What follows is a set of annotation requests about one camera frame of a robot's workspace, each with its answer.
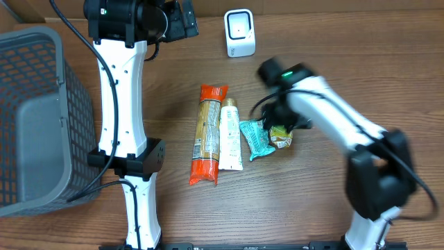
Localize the green yellow snack pouch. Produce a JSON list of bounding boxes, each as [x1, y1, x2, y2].
[[269, 126, 293, 149]]

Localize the white barcode scanner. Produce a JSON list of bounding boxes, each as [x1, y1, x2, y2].
[[224, 8, 256, 58]]

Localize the white tube with gold cap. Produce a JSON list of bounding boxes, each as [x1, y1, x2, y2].
[[219, 98, 243, 171]]

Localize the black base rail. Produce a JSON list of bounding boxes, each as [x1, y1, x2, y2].
[[98, 241, 408, 250]]

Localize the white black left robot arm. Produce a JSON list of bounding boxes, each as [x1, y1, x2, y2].
[[83, 0, 198, 249]]

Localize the orange spaghetti pack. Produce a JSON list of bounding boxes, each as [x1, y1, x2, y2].
[[189, 85, 228, 185]]

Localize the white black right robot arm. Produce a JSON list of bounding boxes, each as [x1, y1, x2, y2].
[[257, 58, 417, 249]]

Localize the grey plastic shopping basket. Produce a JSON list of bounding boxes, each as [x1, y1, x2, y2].
[[1, 26, 99, 217]]

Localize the teal snack packet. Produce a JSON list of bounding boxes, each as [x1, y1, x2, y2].
[[240, 120, 275, 162]]

